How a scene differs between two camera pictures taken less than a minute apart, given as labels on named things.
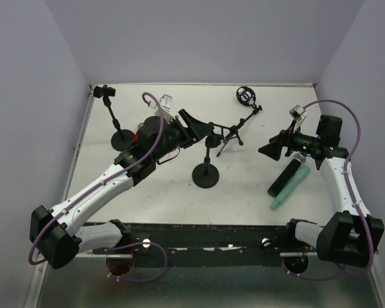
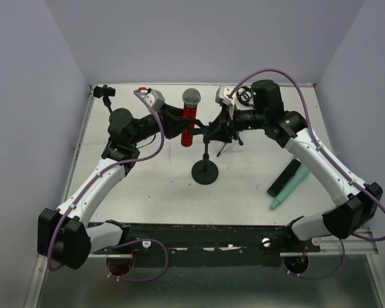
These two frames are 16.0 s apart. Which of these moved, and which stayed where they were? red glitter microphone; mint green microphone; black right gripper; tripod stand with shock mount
Moved: red glitter microphone; black right gripper
Stayed: mint green microphone; tripod stand with shock mount
